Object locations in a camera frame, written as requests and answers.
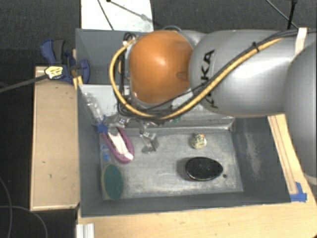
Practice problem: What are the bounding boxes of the small cream toy figure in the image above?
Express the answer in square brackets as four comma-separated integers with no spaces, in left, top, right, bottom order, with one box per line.
[190,132,208,150]

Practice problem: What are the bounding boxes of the dark green oval sponge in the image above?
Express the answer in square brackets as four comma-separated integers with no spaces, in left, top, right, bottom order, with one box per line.
[101,163,124,201]

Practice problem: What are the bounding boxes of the pale wood board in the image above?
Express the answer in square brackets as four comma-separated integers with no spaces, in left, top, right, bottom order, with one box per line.
[29,65,81,212]

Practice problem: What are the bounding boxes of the black oval disc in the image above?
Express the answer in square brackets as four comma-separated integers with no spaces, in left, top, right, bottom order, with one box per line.
[184,156,224,182]

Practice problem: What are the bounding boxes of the small clear blue ring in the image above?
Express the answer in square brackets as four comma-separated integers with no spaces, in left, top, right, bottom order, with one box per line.
[100,143,111,162]

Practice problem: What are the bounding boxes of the purple and white brush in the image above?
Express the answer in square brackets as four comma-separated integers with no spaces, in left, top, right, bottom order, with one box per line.
[101,126,136,165]

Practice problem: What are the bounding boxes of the grey metal bin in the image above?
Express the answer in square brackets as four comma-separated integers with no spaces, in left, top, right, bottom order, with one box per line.
[75,28,292,218]

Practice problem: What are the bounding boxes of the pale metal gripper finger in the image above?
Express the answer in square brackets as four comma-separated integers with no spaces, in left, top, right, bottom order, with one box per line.
[107,117,130,136]
[141,131,159,154]

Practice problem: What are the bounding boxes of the clear plastic bottle blue cap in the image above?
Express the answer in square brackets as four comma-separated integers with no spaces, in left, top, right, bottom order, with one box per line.
[83,92,107,134]

